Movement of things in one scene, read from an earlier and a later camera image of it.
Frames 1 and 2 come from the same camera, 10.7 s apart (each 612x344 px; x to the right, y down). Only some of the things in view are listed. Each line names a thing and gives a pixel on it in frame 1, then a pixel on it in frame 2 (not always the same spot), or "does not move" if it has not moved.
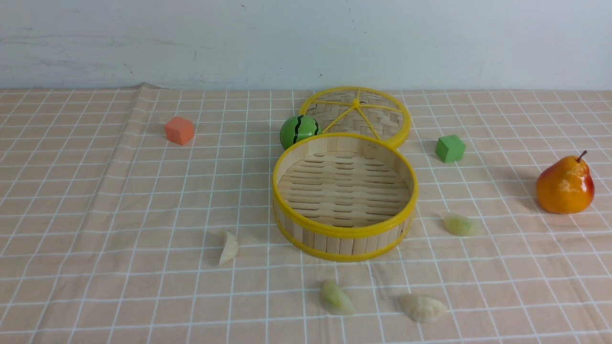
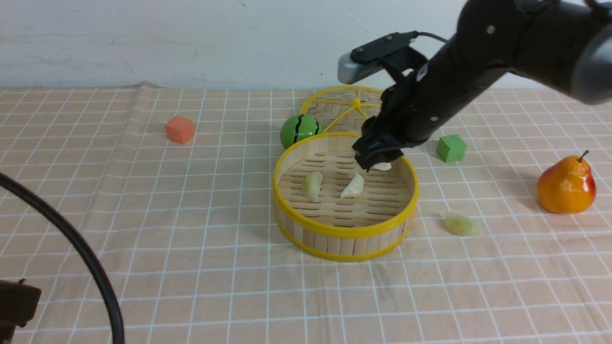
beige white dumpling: x=421 y=309 to x=383 y=166
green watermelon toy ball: x=296 y=128 does not move
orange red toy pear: x=566 y=187 does not move
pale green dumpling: x=458 y=225 does not move
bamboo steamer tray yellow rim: x=344 y=197 does not move
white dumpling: x=230 y=250 to x=355 y=187
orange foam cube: x=179 y=130 does not move
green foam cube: x=450 y=148 does not move
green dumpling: x=335 y=300 to x=311 y=187
